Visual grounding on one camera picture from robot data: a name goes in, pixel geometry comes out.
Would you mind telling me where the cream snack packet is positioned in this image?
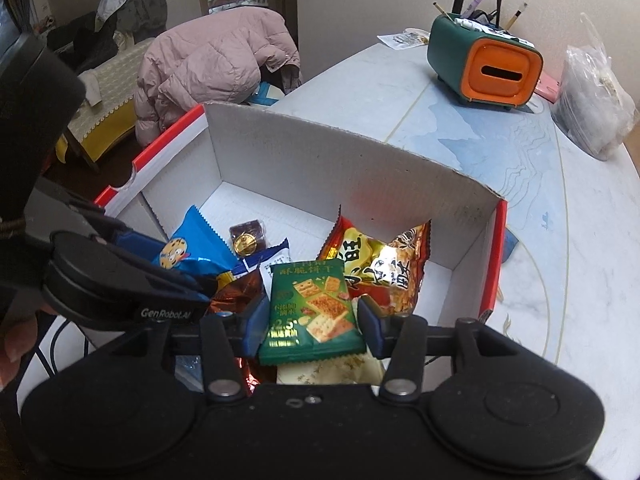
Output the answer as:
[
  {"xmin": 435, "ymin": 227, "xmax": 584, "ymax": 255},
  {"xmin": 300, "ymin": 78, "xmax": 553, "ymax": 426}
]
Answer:
[{"xmin": 277, "ymin": 353, "xmax": 384, "ymax": 386}]

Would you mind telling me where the red yellow rice cracker bag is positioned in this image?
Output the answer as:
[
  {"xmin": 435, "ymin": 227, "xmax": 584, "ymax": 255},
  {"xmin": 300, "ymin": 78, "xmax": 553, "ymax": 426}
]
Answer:
[{"xmin": 318, "ymin": 214, "xmax": 431, "ymax": 315}]

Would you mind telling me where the green cracker packet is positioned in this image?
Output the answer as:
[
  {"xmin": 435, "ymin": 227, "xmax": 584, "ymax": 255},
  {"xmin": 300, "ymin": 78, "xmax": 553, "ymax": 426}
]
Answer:
[{"xmin": 258, "ymin": 259, "xmax": 366, "ymax": 366}]

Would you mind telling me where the blue cookie snack packet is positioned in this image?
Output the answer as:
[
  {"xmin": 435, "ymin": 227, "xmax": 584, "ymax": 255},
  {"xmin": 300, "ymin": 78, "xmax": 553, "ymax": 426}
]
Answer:
[{"xmin": 153, "ymin": 205, "xmax": 239, "ymax": 278}]

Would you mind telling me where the red white cardboard box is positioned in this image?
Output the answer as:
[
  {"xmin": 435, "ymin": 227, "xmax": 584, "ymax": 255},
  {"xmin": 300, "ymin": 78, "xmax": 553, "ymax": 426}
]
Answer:
[{"xmin": 98, "ymin": 103, "xmax": 506, "ymax": 326}]

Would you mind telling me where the yellow snack packet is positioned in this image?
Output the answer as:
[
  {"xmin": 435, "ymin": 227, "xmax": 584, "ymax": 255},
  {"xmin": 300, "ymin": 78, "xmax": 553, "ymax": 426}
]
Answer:
[{"xmin": 216, "ymin": 271, "xmax": 235, "ymax": 290}]

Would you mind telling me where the person's left hand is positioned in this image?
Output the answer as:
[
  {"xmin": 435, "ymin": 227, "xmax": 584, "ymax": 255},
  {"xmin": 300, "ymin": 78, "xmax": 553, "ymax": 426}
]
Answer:
[{"xmin": 0, "ymin": 316, "xmax": 38, "ymax": 390}]

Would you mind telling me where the red foil snack packet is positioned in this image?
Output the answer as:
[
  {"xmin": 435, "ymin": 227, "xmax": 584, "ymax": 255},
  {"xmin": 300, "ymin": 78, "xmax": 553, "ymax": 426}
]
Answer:
[{"xmin": 209, "ymin": 271, "xmax": 277, "ymax": 393}]

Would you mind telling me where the white blue snack packet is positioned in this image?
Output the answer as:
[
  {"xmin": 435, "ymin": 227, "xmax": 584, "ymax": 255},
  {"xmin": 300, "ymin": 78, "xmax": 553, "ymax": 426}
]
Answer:
[{"xmin": 231, "ymin": 238, "xmax": 292, "ymax": 297}]

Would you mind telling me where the brown gold chocolate candy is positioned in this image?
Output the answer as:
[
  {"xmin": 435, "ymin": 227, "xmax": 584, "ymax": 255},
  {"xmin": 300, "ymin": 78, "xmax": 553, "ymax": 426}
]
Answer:
[{"xmin": 229, "ymin": 219, "xmax": 267, "ymax": 258}]

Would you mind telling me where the pink puffer jacket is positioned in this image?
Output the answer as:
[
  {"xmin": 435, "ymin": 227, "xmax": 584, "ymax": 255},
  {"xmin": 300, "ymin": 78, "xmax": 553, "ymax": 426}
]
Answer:
[{"xmin": 134, "ymin": 6, "xmax": 303, "ymax": 148}]

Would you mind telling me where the orange green tissue box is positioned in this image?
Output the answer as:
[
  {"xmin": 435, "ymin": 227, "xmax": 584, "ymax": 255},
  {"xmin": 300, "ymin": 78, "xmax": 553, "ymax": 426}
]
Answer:
[{"xmin": 426, "ymin": 13, "xmax": 544, "ymax": 108}]

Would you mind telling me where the pink notebook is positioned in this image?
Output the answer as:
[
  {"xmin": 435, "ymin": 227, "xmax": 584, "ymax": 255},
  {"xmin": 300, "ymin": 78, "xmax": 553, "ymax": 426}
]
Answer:
[{"xmin": 535, "ymin": 72, "xmax": 560, "ymax": 103}]

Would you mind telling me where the clear plastic bag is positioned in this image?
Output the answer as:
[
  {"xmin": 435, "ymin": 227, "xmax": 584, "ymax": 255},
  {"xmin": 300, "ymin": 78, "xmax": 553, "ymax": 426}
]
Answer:
[{"xmin": 551, "ymin": 13, "xmax": 639, "ymax": 162}]

